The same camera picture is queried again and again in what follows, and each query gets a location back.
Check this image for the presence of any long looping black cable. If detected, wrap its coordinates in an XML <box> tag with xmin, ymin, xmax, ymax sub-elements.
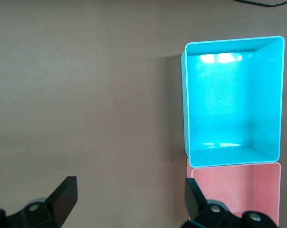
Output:
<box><xmin>233</xmin><ymin>0</ymin><xmax>287</xmax><ymax>8</ymax></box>

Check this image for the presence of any blue plastic bin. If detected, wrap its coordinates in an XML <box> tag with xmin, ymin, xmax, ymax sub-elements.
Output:
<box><xmin>181</xmin><ymin>35</ymin><xmax>286</xmax><ymax>168</ymax></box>

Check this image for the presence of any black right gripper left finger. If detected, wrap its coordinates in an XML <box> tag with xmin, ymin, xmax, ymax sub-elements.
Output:
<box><xmin>0</xmin><ymin>176</ymin><xmax>77</xmax><ymax>228</ymax></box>

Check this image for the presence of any pink plastic bin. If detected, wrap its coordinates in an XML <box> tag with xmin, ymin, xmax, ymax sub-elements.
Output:
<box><xmin>186</xmin><ymin>158</ymin><xmax>282</xmax><ymax>228</ymax></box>

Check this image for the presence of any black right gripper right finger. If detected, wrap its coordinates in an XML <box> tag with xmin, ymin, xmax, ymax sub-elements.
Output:
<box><xmin>181</xmin><ymin>178</ymin><xmax>277</xmax><ymax>228</ymax></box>

